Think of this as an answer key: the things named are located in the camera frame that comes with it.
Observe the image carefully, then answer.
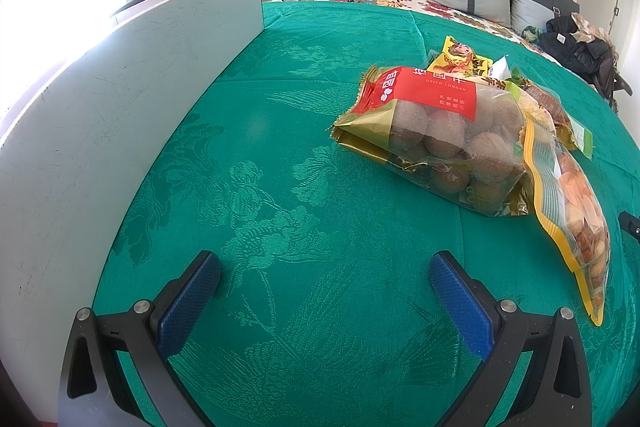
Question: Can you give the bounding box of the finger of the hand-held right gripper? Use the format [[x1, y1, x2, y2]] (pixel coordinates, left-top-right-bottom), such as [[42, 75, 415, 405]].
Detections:
[[619, 212, 640, 239]]

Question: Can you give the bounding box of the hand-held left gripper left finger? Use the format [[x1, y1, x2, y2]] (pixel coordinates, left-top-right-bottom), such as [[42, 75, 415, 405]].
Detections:
[[57, 250, 222, 427]]

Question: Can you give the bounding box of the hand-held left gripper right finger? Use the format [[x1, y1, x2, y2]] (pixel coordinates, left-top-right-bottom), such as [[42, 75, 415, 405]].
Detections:
[[431, 251, 598, 427]]

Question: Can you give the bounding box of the large yellow nut bag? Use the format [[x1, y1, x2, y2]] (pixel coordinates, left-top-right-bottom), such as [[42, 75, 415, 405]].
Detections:
[[515, 102, 612, 327]]

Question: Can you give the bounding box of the brown green-edged snack packet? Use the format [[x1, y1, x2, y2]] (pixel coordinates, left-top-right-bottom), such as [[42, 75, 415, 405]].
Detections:
[[520, 79, 595, 158]]

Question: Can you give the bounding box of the clear red-label dried fruit bag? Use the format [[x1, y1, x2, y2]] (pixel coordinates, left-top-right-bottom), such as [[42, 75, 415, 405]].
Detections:
[[332, 66, 536, 218]]

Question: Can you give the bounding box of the white cartoon snack packet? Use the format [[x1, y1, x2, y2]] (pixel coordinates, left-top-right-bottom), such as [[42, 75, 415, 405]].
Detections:
[[487, 56, 526, 88]]

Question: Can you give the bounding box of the small yellow cartoon snack packet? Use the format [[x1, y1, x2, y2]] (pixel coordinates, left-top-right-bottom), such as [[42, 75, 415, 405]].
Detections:
[[431, 36, 496, 78]]

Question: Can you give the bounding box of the black chair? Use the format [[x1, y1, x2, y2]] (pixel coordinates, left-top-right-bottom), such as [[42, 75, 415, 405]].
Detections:
[[600, 52, 633, 112]]

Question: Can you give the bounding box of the beige patterned cloth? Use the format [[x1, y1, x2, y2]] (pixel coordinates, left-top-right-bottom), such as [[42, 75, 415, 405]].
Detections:
[[570, 12, 608, 44]]

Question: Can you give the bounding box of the white board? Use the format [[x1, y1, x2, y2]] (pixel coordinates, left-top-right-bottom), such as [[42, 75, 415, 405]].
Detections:
[[0, 0, 265, 408]]

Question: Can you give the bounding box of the green patterned bedspread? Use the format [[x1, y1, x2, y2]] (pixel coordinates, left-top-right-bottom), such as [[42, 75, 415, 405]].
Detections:
[[92, 0, 640, 427]]

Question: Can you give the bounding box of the floral bed sheet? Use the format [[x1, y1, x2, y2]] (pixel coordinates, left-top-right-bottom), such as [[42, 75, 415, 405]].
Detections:
[[260, 0, 621, 108]]

